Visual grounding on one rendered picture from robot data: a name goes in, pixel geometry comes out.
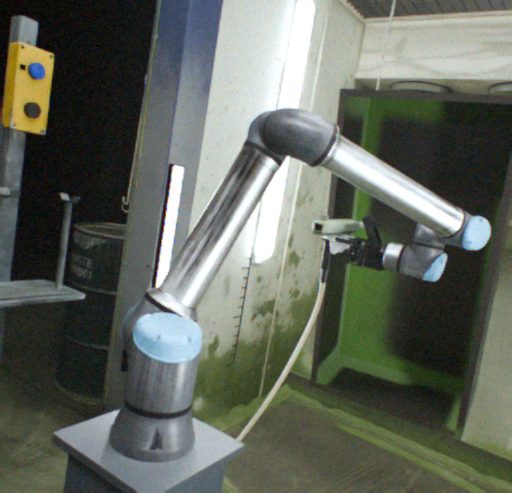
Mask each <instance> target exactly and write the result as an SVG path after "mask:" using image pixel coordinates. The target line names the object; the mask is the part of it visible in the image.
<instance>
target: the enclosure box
mask: <svg viewBox="0 0 512 493"><path fill-rule="evenodd" d="M374 98H376V99H374ZM337 126H338V127H339V131H340V135H341V136H342V137H344V138H345V139H347V140H350V141H351V142H353V143H354V144H356V146H358V147H359V148H361V149H363V150H365V151H367V152H368V153H370V154H371V155H373V156H376V157H377V158H379V160H380V161H382V162H384V163H385V164H388V165H389V166H391V167H393V168H394V169H396V170H397V171H399V172H402V174H403V175H405V176H406V177H408V178H410V179H411V180H414V181H415V182H417V183H419V184H420V185H422V186H423V188H426V189H428V190H429V191H431V192H432V193H434V194H435V195H438V196H440V197H441V198H443V199H444V200H446V202H449V203H450V204H452V205H453V206H455V207H458V208H461V209H463V210H464V211H466V212H467V213H469V214H472V216H474V217H477V216H479V217H481V218H484V219H486V220H487V221H488V222H489V225H490V236H489V239H488V242H487V244H486V245H485V246H484V247H482V248H480V249H477V250H467V249H465V248H462V247H456V246H452V245H447V244H445V246H444V250H443V252H444V253H445V255H446V256H447V258H446V262H445V266H444V270H443V272H442V274H441V276H440V278H439V279H438V281H436V282H430V281H422V279H421V278H417V277H412V276H408V275H405V274H400V273H395V272H391V271H387V270H383V271H377V270H373V269H369V267H365V266H361V267H360V266H357V265H353V264H348V263H346V258H347V252H348V250H349V248H347V249H344V251H343V252H339V251H337V252H336V253H335V255H334V257H333V262H332V269H331V270H330V274H329V279H328V284H326V286H325V291H323V297H322V301H321V305H320V308H319V311H318V314H317V320H316V331H315V342H314V353H313V364H312V374H311V386H313V387H316V388H319V390H323V391H325V392H328V393H331V394H335V395H338V396H341V397H344V398H346V399H350V401H353V402H356V403H360V404H363V405H365V406H368V407H372V408H375V409H378V410H381V412H384V413H387V414H390V415H393V416H397V417H400V418H402V419H405V420H409V422H412V423H415V424H418V425H422V426H424V427H427V428H431V429H434V430H437V432H440V433H443V434H446V435H449V436H452V437H456V438H459V439H461V438H462V435H463V431H464V427H466V424H467V420H468V416H469V412H470V409H471V406H472V401H473V398H474V394H475V388H476V384H477V378H478V373H480V371H479V367H481V362H482V358H483V352H484V347H485V341H486V336H487V331H488V326H489V321H490V315H491V310H492V304H494V300H495V295H496V289H497V284H498V278H499V273H500V269H501V263H502V258H503V252H504V247H506V242H507V237H508V232H509V226H510V221H511V216H512V96H503V95H480V94H457V93H434V92H411V91H388V90H365V89H342V88H341V89H340V96H339V107H338V117H337ZM369 215H372V216H373V218H374V220H375V225H377V229H378V232H379V235H380V238H381V242H382V245H384V244H390V243H391V242H394V243H398V244H403V245H408V246H412V242H413V237H415V233H416V229H417V224H418V222H417V221H415V220H412V219H411V218H409V217H407V216H405V215H404V214H402V212H399V211H398V210H396V209H394V208H392V207H391V206H388V205H386V204H385V203H383V202H381V201H380V200H378V198H375V197H373V196H372V195H370V194H368V193H367V192H365V191H362V190H360V189H359V188H357V187H355V186H354V184H352V183H349V182H347V181H346V180H344V179H342V178H341V177H339V176H336V175H335V174H333V173H331V182H330V193H329V203H328V214H327V216H329V220H336V219H350V220H357V221H358V222H362V219H361V218H362V217H365V216H369Z"/></svg>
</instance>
